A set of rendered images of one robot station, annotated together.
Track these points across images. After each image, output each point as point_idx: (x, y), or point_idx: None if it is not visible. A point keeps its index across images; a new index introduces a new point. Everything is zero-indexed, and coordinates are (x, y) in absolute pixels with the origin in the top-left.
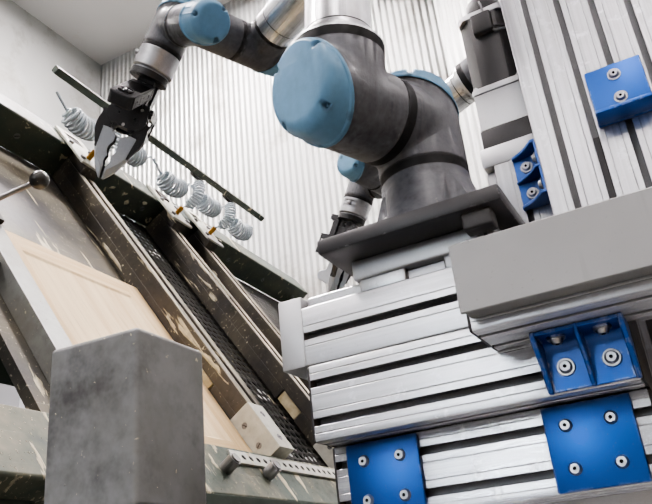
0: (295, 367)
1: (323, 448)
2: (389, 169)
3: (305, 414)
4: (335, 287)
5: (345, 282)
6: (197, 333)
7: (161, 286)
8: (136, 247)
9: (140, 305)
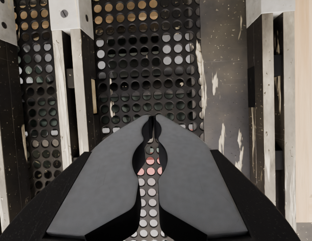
0: None
1: (90, 25)
2: None
3: (89, 70)
4: (172, 123)
5: (95, 152)
6: (294, 127)
7: (295, 212)
8: None
9: (303, 185)
